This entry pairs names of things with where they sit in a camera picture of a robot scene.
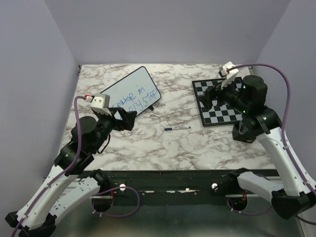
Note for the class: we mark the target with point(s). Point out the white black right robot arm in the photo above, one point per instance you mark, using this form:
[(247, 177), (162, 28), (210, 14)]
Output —
[(297, 191)]

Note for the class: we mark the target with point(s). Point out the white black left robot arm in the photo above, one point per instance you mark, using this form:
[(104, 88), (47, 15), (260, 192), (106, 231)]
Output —
[(40, 216)]

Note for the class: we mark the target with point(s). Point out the black framed whiteboard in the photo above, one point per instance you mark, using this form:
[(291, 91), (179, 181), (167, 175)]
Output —
[(135, 92)]

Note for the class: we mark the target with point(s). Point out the white whiteboard marker pen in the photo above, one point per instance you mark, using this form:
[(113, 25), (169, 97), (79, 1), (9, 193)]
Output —
[(180, 128)]

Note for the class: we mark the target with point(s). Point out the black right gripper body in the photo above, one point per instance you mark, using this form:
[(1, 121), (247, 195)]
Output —
[(229, 95)]

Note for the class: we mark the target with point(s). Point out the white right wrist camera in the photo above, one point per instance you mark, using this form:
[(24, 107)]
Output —
[(227, 74)]

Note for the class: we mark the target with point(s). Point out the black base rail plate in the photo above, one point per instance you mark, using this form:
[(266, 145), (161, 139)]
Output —
[(170, 187)]

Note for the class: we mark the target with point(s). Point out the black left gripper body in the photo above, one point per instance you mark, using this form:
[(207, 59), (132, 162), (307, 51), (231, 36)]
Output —
[(108, 123)]

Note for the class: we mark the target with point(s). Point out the black grey chessboard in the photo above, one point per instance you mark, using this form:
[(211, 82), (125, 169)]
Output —
[(217, 115)]

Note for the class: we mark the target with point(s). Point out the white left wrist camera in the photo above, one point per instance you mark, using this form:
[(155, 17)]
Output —
[(99, 103)]

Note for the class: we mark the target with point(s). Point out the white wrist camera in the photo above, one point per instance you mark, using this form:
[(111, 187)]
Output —
[(227, 74), (99, 103)]

